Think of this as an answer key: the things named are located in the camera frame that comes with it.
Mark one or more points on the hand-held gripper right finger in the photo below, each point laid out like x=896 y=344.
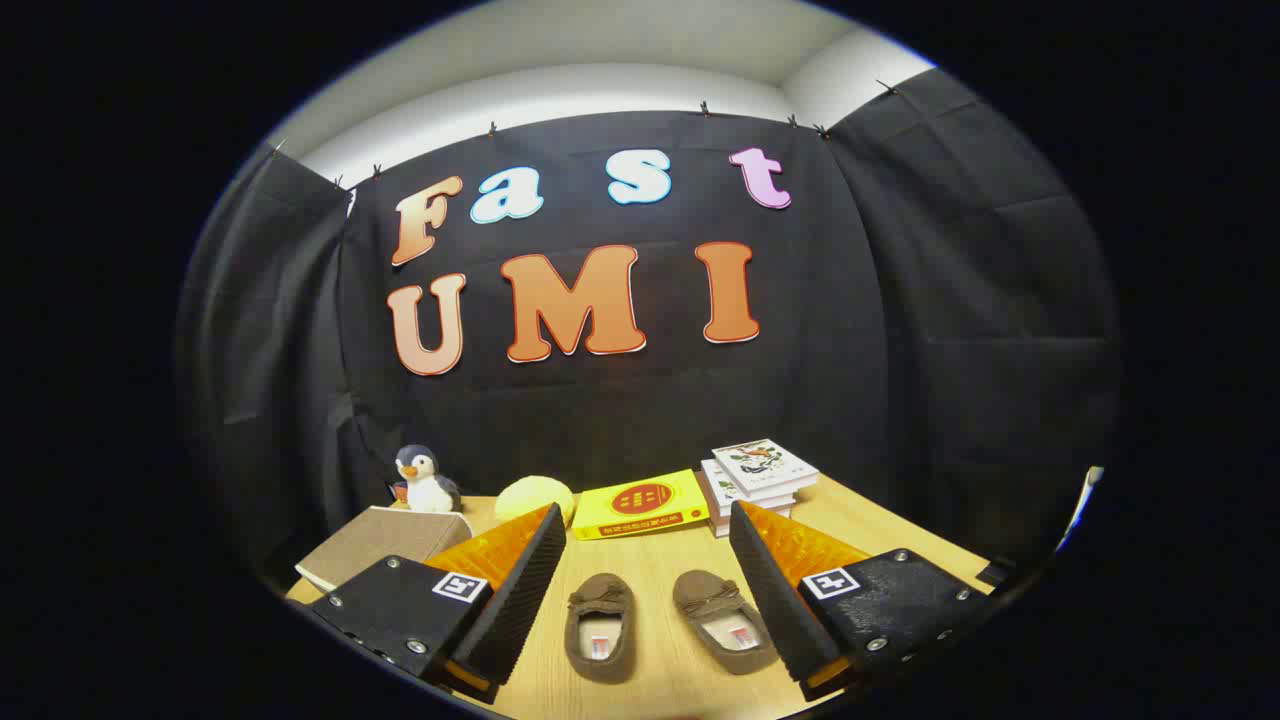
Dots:
x=775 y=600

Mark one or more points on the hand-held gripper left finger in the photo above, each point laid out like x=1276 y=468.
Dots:
x=520 y=600

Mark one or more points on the brown fuzzy slipper shoe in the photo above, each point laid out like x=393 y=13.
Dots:
x=590 y=600
x=700 y=595

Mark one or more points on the brown cardboard storage box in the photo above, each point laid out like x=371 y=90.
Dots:
x=370 y=540

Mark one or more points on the yellow bun-shaped plush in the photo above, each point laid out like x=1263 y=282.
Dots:
x=535 y=495

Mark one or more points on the white paperback book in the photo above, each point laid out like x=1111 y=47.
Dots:
x=714 y=480

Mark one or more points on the white book with bird cover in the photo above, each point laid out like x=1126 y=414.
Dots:
x=765 y=462

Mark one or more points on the penguin plush toy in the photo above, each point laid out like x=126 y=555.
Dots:
x=430 y=490

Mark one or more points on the yellow book with red label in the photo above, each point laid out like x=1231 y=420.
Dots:
x=640 y=500

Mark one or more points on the black table clamp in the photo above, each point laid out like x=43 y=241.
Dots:
x=1000 y=572

